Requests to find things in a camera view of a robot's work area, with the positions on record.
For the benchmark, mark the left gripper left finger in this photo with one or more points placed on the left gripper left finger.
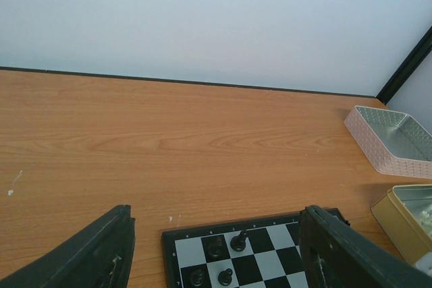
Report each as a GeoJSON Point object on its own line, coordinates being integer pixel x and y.
{"type": "Point", "coordinates": [99, 255]}

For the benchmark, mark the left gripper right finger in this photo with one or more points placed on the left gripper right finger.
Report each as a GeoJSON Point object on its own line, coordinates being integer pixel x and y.
{"type": "Point", "coordinates": [335, 255]}

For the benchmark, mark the black pawn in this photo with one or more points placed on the black pawn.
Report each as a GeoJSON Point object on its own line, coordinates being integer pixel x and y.
{"type": "Point", "coordinates": [225, 277]}
{"type": "Point", "coordinates": [238, 242]}
{"type": "Point", "coordinates": [197, 278]}

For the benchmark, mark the black rook piece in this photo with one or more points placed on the black rook piece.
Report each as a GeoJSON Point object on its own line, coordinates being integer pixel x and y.
{"type": "Point", "coordinates": [214, 249]}

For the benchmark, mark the silver tin with white pieces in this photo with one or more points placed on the silver tin with white pieces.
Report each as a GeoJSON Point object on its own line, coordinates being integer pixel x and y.
{"type": "Point", "coordinates": [398, 214]}

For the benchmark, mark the black and silver chessboard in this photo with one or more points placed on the black and silver chessboard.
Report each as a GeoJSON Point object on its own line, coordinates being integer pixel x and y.
{"type": "Point", "coordinates": [271, 257]}

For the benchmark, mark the empty silver tin lid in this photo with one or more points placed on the empty silver tin lid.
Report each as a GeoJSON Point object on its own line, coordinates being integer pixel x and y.
{"type": "Point", "coordinates": [395, 143]}

